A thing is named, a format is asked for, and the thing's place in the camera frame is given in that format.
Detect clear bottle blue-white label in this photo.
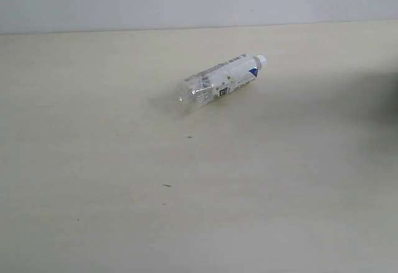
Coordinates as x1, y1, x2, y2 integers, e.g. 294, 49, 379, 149
177, 54, 267, 110

